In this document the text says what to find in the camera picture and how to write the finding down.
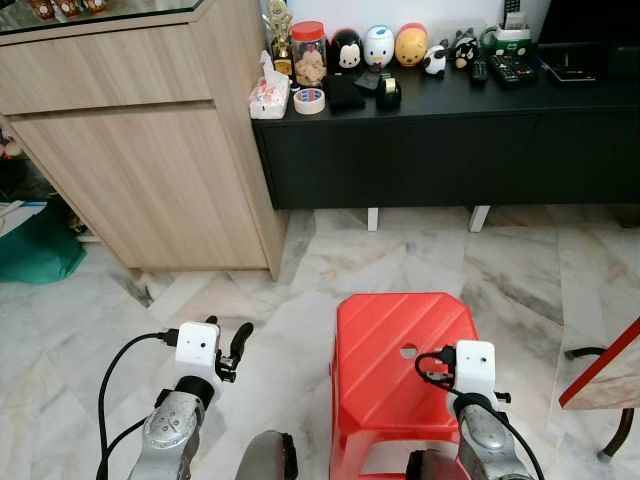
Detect green bag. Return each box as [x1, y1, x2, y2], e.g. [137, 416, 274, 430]
[0, 200, 88, 285]

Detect marble-pattern table board red edge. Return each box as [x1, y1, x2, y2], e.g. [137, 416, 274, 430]
[558, 317, 640, 411]

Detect black curved table foot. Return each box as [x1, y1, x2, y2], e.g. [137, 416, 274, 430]
[565, 345, 611, 361]

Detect white blue box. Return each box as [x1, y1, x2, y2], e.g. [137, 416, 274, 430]
[0, 198, 49, 239]

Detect black low sideboard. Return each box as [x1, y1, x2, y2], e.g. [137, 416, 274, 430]
[252, 68, 640, 233]

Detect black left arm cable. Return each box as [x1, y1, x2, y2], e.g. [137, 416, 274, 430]
[97, 332, 181, 480]

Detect small white black animal figure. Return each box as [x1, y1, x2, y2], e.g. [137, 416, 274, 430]
[422, 42, 449, 76]

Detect gold trophy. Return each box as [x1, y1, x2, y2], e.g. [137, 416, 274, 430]
[270, 0, 296, 79]

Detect robot left leg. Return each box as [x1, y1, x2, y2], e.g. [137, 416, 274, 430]
[235, 430, 299, 480]

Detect light wooden cabinet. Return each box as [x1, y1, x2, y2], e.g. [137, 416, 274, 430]
[0, 0, 291, 281]

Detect black television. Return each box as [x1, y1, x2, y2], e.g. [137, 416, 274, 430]
[538, 0, 640, 49]

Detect red plastic stool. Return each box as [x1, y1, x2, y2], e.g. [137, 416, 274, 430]
[329, 292, 506, 480]

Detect green mug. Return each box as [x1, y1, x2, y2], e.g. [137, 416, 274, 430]
[482, 22, 533, 56]

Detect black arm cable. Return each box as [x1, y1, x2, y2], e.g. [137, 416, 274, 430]
[415, 348, 546, 480]
[97, 332, 181, 480]

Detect black mouse egg figure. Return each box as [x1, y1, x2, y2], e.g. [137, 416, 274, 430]
[329, 28, 364, 71]

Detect black flat box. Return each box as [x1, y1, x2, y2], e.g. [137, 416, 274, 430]
[545, 45, 601, 83]

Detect pink white tissue pack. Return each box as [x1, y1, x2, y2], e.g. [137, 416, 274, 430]
[248, 50, 291, 121]

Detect black table leg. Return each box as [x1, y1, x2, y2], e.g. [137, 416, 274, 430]
[598, 408, 639, 461]

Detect red-lidded snack jar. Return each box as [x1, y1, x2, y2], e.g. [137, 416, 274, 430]
[291, 20, 329, 89]

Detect white duck egg figure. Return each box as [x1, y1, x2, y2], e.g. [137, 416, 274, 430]
[362, 25, 397, 69]

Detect black pouch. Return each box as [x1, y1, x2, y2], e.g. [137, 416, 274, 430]
[326, 75, 369, 111]

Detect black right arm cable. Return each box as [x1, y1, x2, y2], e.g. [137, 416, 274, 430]
[415, 348, 546, 480]

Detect dark ornament figurines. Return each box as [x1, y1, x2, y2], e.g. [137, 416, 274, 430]
[25, 0, 111, 21]

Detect white tape roll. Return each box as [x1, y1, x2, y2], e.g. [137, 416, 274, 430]
[293, 87, 327, 115]

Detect black cat figure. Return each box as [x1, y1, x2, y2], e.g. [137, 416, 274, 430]
[448, 30, 479, 69]

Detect yellow bear egg figure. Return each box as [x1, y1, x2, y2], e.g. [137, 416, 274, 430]
[394, 22, 429, 69]

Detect black tape dispenser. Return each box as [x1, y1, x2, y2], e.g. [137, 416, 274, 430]
[375, 72, 403, 109]

